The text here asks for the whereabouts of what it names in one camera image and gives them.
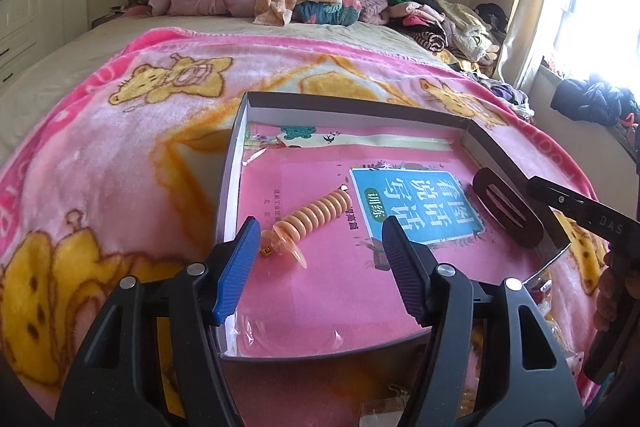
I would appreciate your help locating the orange spiral hair clip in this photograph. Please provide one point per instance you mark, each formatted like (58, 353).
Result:
(285, 234)

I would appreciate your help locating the person's right hand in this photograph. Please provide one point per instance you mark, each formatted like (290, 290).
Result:
(606, 304)

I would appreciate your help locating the dark clothes on windowsill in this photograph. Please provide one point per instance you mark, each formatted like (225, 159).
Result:
(595, 100)

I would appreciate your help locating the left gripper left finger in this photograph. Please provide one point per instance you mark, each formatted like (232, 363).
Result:
(115, 378)

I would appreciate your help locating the pink bear fleece blanket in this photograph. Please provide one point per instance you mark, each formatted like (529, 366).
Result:
(122, 176)

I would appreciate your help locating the beige bed sheet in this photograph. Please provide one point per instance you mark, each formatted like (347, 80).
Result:
(29, 97)

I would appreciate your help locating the dark cardboard tray box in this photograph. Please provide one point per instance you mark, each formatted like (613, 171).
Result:
(296, 110)

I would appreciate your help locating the pile of clothes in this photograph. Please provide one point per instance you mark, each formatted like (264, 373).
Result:
(439, 26)

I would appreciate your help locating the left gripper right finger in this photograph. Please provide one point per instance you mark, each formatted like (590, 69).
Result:
(491, 359)

